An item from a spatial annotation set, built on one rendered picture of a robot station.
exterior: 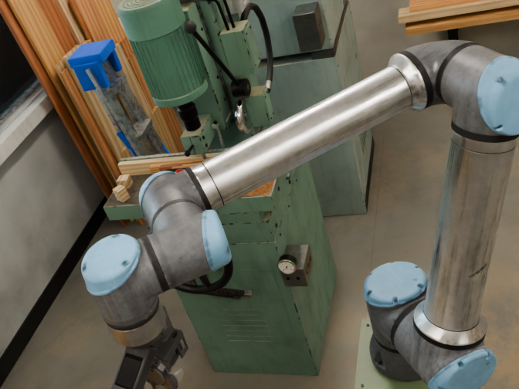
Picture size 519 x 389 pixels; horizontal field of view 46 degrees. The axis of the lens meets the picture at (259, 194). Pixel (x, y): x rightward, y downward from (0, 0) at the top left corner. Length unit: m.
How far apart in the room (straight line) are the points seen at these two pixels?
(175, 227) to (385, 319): 0.69
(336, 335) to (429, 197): 0.95
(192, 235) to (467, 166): 0.50
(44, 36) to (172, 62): 1.56
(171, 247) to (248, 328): 1.45
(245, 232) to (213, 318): 0.49
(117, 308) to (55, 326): 2.31
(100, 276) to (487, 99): 0.65
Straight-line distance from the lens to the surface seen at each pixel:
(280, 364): 2.47
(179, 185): 1.02
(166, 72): 1.80
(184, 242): 0.91
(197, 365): 2.68
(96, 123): 3.32
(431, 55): 1.14
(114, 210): 2.10
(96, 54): 2.67
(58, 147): 3.49
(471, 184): 1.13
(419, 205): 3.12
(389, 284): 1.47
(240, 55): 2.00
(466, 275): 1.24
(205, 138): 1.97
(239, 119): 2.00
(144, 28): 1.76
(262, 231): 1.95
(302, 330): 2.28
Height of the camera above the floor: 1.97
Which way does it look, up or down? 35 degrees down
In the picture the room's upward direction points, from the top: 18 degrees counter-clockwise
